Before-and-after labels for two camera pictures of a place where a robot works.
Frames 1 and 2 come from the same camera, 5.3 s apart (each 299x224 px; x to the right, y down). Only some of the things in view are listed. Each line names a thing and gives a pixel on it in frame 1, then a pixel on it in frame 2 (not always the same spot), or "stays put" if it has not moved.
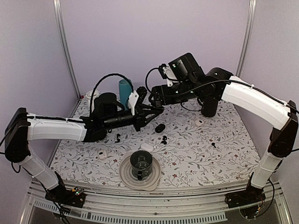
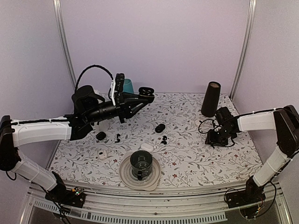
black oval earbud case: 160,128 stays put
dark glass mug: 141,163 stays put
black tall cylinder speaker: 210,107 stays put
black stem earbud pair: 118,139 stays put
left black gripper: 141,115 → 125,110
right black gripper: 157,102 → 210,139
